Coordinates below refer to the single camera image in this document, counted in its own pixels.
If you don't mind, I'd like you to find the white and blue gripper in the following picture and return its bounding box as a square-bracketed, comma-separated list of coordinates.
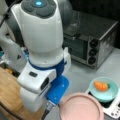
[17, 54, 71, 112]

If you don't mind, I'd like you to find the teal bowl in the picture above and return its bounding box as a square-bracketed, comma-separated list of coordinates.
[89, 77, 119, 102]

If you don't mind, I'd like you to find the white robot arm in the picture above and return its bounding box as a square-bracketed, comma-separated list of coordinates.
[0, 0, 71, 112]

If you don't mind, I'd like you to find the wooden shelf cabinet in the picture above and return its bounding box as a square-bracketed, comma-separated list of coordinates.
[0, 67, 43, 120]

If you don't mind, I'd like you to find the orange carrot toy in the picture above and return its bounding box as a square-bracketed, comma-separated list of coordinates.
[94, 81, 109, 92]

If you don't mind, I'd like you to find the silver toaster oven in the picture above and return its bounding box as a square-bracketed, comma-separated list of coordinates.
[64, 11, 118, 69]

